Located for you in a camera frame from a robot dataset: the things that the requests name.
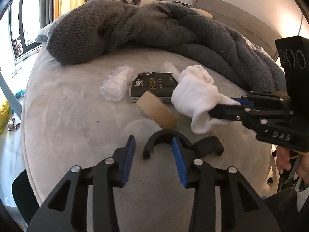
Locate dark framed window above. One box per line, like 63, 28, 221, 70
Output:
10, 0, 46, 64

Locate grey fleece blanket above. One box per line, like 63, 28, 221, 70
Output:
46, 0, 288, 97

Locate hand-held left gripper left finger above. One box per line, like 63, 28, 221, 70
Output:
26, 135, 136, 232

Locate person's leg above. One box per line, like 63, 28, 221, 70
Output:
263, 188, 309, 232

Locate light grey bed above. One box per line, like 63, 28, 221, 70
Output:
21, 46, 276, 223

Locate black curved plastic bracket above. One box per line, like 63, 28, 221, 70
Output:
142, 130, 224, 159

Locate small white tissue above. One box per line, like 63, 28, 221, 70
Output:
160, 61, 180, 78

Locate beige pillow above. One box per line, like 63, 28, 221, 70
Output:
193, 8, 213, 18

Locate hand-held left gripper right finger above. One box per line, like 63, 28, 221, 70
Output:
172, 136, 283, 232

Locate white sock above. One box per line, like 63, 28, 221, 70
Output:
171, 64, 242, 134

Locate black tissue pack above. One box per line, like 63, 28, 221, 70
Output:
130, 72, 180, 104

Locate yellow plastic bag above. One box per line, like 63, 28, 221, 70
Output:
0, 99, 11, 133

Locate grey curtain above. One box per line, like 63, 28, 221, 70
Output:
40, 0, 58, 29

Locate large crumpled white tissue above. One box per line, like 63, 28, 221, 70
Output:
100, 65, 134, 101

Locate cardboard tube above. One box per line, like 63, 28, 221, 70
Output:
135, 90, 179, 129

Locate dark trash bin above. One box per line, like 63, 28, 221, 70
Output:
12, 169, 40, 217

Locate person's right hand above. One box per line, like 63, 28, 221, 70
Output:
275, 146, 309, 177

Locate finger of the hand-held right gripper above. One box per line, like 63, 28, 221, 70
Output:
208, 104, 294, 130
230, 90, 291, 110

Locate grey padded headboard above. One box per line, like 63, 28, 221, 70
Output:
193, 0, 302, 61

